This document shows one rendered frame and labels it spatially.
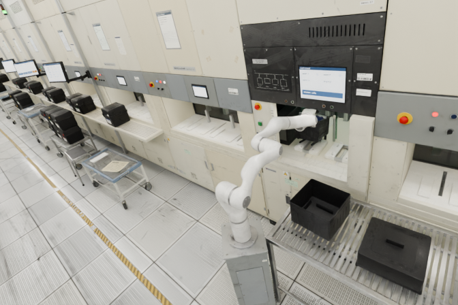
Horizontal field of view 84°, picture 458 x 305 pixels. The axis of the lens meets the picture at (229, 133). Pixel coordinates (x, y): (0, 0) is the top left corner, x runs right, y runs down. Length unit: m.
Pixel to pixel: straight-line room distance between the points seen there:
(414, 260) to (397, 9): 1.20
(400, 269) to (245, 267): 0.85
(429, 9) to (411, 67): 0.26
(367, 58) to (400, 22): 0.20
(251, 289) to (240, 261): 0.31
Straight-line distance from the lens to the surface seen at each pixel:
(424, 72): 1.55
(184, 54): 2.41
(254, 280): 1.97
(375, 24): 1.52
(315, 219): 1.70
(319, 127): 2.15
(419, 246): 1.74
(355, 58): 1.58
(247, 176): 1.53
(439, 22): 1.49
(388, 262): 1.63
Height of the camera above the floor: 2.17
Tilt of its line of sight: 29 degrees down
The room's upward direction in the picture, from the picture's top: 12 degrees counter-clockwise
